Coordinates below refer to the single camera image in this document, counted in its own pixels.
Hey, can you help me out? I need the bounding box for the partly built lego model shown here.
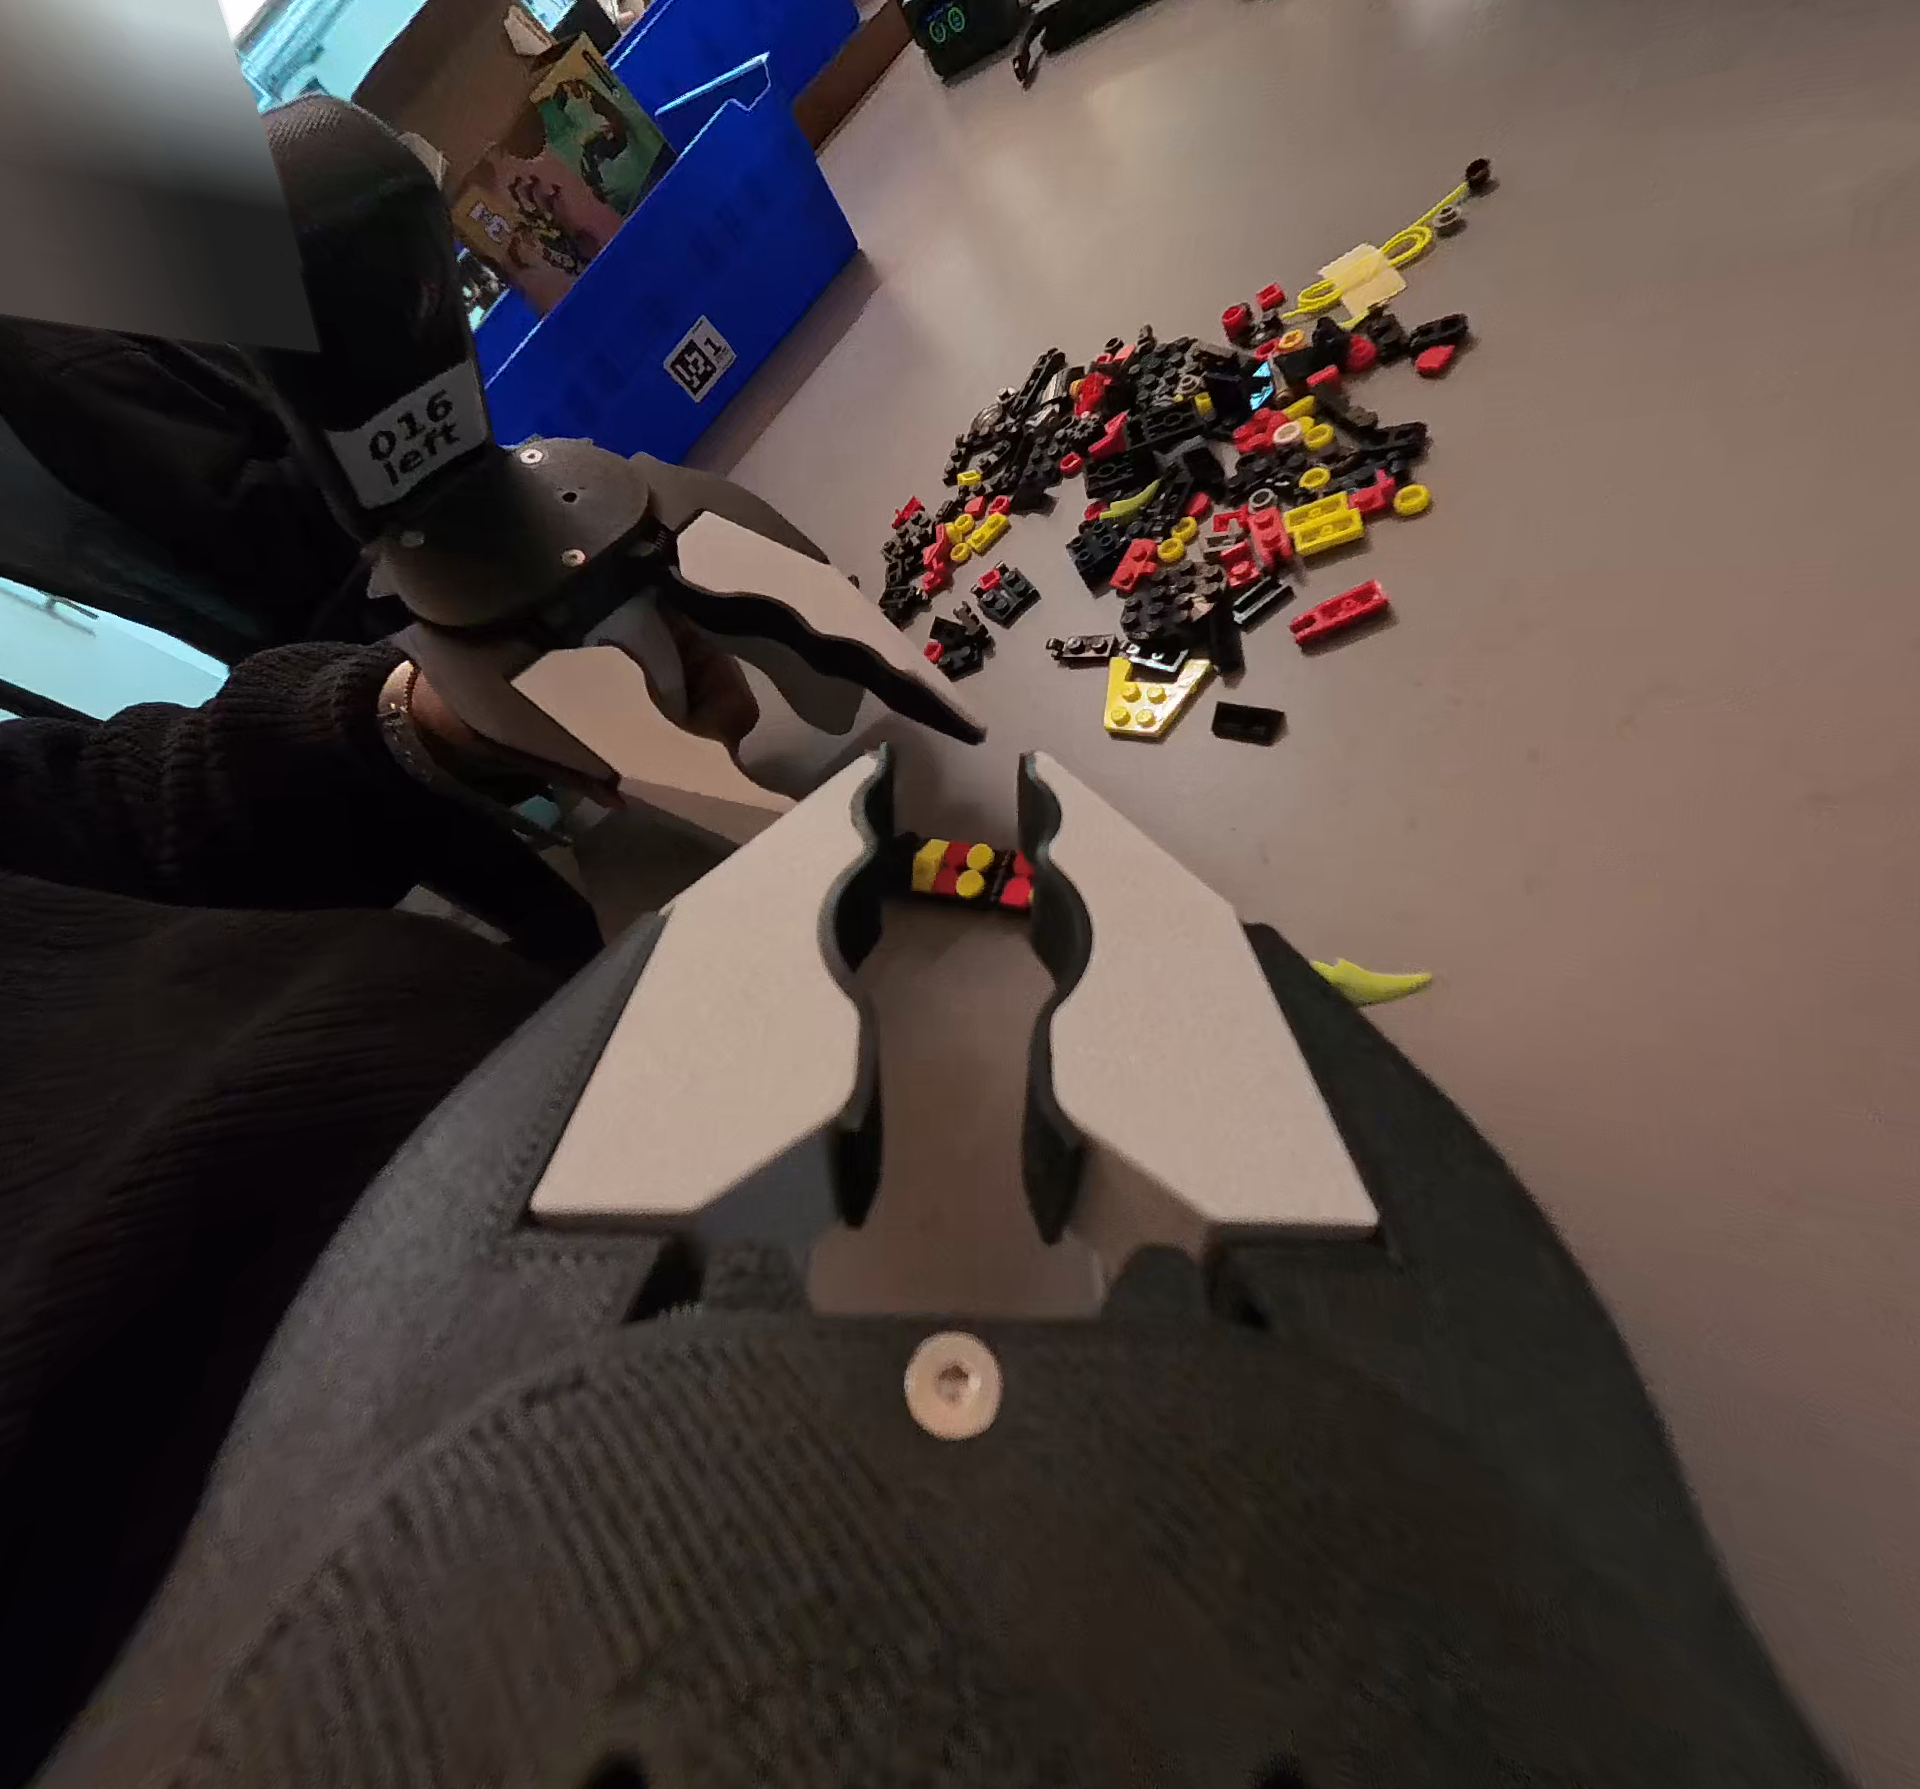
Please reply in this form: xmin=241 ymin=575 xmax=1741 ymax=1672
xmin=896 ymin=832 xmax=1041 ymax=916

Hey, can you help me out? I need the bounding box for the pile of lego pieces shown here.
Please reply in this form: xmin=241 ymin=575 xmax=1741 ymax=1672
xmin=877 ymin=289 xmax=1474 ymax=687

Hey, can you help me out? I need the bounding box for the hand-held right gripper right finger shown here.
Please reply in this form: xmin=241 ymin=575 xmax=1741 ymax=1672
xmin=1018 ymin=750 xmax=1378 ymax=1260

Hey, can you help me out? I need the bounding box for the black charger with green lights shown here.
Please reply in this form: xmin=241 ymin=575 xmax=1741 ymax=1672
xmin=896 ymin=0 xmax=1037 ymax=81

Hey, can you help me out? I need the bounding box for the neon yellow string with tape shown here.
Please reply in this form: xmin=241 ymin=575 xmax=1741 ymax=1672
xmin=1280 ymin=157 xmax=1499 ymax=329

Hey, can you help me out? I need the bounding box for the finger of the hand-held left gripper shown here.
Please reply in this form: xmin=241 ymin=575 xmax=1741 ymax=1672
xmin=510 ymin=609 xmax=803 ymax=808
xmin=663 ymin=506 xmax=986 ymax=747

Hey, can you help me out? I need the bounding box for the person's black knit sweater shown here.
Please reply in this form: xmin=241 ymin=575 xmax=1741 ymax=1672
xmin=0 ymin=872 xmax=609 ymax=1789

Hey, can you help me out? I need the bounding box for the person's left hand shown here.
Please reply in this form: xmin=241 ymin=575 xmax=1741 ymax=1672
xmin=405 ymin=618 xmax=762 ymax=789

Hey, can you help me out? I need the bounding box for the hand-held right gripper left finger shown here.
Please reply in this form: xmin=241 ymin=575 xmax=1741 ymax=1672
xmin=528 ymin=745 xmax=898 ymax=1247

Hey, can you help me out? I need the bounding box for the blue plastic bin with tag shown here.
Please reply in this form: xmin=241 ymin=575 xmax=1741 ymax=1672
xmin=477 ymin=56 xmax=862 ymax=465

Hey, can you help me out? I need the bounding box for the beige wristwatch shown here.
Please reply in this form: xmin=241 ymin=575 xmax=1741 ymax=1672
xmin=374 ymin=660 xmax=440 ymax=789

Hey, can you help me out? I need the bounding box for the yellow wedge lego plate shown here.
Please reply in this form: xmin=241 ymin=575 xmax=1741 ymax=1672
xmin=1101 ymin=649 xmax=1217 ymax=742

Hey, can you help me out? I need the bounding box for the printed cardboard lego box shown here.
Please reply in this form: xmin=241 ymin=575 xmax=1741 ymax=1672
xmin=353 ymin=0 xmax=674 ymax=315

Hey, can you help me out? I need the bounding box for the red lego plate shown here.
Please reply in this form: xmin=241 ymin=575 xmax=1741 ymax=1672
xmin=1287 ymin=577 xmax=1392 ymax=649

